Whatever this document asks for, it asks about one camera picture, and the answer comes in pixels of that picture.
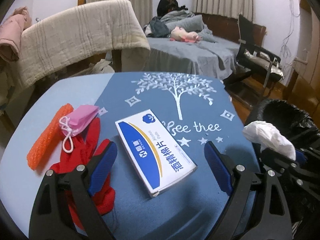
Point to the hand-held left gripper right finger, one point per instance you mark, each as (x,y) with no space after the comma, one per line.
(218,167)

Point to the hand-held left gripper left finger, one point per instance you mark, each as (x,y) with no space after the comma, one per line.
(102,170)

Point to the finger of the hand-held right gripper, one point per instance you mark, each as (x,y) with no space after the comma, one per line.
(300,155)
(280,160)

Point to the white plastic bag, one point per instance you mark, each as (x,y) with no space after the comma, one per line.
(270,135)

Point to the black-lined trash bin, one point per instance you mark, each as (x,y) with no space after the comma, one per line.
(282,112)

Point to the white blue cardboard box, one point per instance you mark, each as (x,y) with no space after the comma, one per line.
(155,152)

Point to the red glove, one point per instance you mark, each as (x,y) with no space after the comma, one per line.
(85,142)

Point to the blue tree-print tablecloth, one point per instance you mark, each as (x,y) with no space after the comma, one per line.
(200,110)

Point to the orange bubble wrap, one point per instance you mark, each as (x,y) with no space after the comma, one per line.
(47,140)

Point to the wooden wardrobe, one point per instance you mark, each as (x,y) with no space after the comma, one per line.
(311,55)

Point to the silver cushion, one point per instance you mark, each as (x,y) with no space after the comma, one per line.
(262,60)

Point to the bed with grey sheet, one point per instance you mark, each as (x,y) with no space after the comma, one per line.
(190,55)

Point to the black chair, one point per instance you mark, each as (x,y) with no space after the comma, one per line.
(246,30)

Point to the beige striped blanket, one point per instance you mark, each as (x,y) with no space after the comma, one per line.
(75,37)

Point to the pink plush toy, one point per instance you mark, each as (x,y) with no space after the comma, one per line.
(185,33)

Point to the wooden headboard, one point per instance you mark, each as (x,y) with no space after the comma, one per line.
(225,26)

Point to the grey duvet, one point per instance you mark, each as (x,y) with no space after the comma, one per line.
(185,21)

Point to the dark clothes pile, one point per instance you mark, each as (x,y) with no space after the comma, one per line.
(157,27)

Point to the pink padded jacket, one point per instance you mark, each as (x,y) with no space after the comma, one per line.
(12,35)

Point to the black coat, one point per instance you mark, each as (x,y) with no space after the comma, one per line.
(165,6)

